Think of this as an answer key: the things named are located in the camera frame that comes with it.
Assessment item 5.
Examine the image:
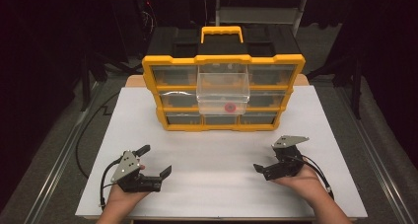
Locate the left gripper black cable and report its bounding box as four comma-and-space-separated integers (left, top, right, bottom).
99, 157, 123, 212

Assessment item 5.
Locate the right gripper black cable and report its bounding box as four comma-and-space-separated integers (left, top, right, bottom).
301, 155, 335, 200

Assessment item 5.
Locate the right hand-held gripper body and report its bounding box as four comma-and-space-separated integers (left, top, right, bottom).
262, 135, 311, 182

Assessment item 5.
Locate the set of closed clear drawers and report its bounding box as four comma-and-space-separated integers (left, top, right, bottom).
151, 64, 297, 125

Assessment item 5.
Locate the grey metal stand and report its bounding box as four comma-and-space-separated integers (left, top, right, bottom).
215, 0, 308, 37

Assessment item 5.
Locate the person's left hand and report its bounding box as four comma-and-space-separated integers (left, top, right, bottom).
104, 184, 153, 215

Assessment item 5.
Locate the person's right hand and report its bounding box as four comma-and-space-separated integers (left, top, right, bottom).
272, 164, 325, 205

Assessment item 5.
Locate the metal floor rail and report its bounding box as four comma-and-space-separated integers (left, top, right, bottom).
23, 81, 104, 224
334, 85, 417, 224

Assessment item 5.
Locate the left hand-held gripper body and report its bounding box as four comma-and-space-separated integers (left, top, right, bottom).
110, 150, 163, 193

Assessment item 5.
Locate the white board sheet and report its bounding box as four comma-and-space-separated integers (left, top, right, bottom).
74, 85, 369, 220

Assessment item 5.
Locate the black floor cable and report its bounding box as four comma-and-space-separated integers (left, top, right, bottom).
75, 90, 121, 180

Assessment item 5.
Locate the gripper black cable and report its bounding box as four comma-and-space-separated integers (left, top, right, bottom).
99, 157, 123, 212
301, 155, 335, 200

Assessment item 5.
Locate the yellow black drawer organizer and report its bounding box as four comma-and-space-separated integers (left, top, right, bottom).
141, 26, 307, 133

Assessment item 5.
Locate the clear plastic drawer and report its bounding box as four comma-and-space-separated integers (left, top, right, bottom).
195, 63, 250, 116

